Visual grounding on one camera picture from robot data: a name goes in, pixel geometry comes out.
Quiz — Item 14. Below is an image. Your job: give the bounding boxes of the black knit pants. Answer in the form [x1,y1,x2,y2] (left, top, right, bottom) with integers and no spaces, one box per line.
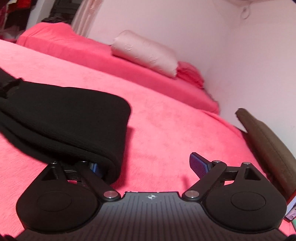
[1,71,131,184]

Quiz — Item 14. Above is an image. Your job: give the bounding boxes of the near pink bed cover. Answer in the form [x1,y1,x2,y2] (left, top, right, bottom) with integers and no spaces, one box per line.
[1,41,295,240]

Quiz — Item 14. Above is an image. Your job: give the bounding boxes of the pink bed cover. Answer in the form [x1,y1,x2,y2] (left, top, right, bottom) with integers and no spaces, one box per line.
[16,23,220,113]
[1,41,295,240]

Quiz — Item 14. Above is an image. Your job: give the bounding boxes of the dark wooden headboard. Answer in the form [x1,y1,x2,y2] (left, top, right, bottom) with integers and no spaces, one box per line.
[235,108,295,201]

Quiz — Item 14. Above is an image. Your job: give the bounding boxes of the smartphone with lit screen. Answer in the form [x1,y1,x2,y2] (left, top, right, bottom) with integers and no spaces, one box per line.
[285,196,296,222]

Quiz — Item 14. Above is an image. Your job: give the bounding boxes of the red pillow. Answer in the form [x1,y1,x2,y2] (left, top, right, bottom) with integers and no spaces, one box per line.
[177,61,204,89]

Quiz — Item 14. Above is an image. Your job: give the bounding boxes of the far pink bed cover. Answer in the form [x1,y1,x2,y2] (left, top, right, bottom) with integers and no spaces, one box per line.
[16,23,220,113]

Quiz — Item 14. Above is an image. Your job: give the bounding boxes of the beige curtain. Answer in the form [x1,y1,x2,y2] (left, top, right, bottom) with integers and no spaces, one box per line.
[71,0,103,37]

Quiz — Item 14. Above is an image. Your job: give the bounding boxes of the hanging red clothes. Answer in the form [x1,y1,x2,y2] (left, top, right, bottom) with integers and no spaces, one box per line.
[1,0,37,43]

